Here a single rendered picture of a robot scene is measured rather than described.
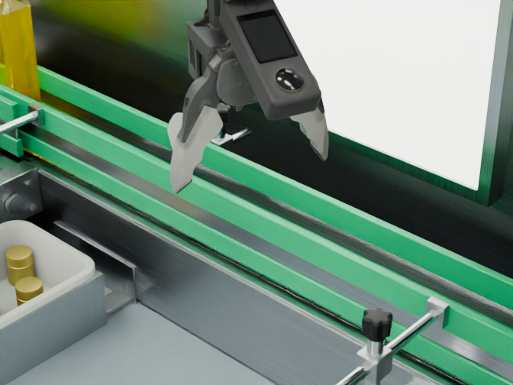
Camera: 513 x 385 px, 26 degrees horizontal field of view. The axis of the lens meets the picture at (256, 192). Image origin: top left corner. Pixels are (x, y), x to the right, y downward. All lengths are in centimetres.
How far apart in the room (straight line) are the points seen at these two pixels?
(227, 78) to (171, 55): 56
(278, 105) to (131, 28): 70
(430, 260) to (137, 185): 40
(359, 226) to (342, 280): 8
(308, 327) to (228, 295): 12
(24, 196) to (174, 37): 29
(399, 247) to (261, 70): 39
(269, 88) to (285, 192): 43
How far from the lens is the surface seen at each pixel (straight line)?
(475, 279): 119
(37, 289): 141
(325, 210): 128
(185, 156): 99
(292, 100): 89
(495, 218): 129
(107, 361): 139
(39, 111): 149
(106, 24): 161
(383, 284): 116
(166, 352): 139
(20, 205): 152
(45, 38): 179
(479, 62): 120
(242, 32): 93
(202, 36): 99
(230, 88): 97
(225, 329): 136
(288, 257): 125
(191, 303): 138
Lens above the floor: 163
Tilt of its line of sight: 31 degrees down
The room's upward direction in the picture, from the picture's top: straight up
